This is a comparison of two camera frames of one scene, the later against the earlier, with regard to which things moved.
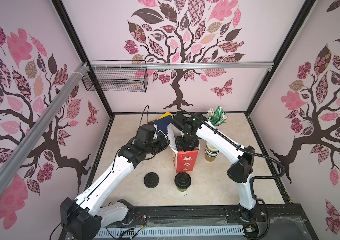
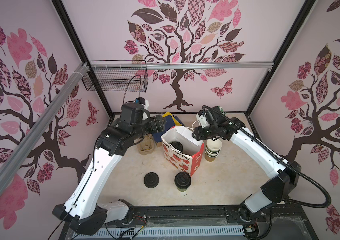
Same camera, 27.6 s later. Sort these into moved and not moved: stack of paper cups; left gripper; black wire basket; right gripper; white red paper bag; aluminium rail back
Moved: left gripper; right gripper; white red paper bag
Not moved: aluminium rail back; black wire basket; stack of paper cups
